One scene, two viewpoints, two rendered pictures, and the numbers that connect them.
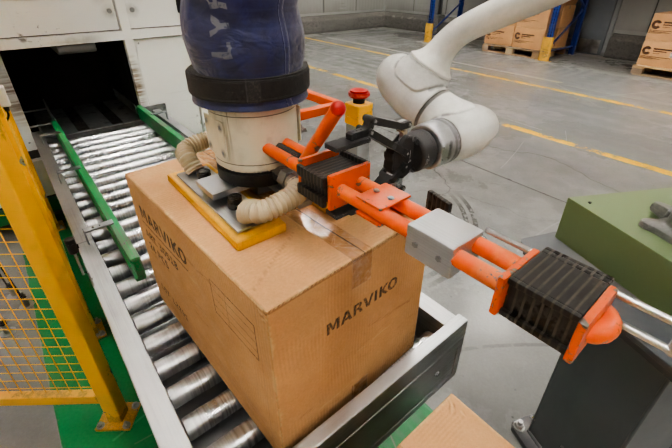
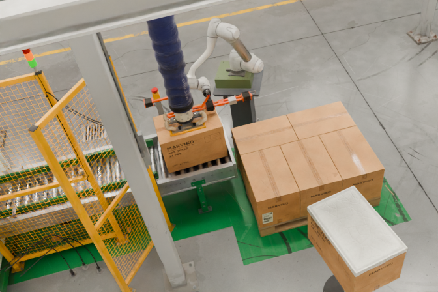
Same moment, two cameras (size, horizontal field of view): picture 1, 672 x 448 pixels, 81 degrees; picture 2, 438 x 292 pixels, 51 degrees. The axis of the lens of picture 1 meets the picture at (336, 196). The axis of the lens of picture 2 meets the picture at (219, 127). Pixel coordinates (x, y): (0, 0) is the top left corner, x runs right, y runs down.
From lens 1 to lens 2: 3.89 m
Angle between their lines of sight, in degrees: 46
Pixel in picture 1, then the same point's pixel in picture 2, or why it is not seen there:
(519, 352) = not seen: hidden behind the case
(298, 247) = (210, 120)
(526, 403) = (228, 131)
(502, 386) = not seen: hidden behind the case
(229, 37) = (188, 98)
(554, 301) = (248, 96)
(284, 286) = (218, 123)
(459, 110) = (204, 81)
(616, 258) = (230, 84)
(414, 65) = (191, 79)
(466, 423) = (237, 129)
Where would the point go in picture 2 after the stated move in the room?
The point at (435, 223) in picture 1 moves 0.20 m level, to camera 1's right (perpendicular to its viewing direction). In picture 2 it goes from (231, 99) to (240, 86)
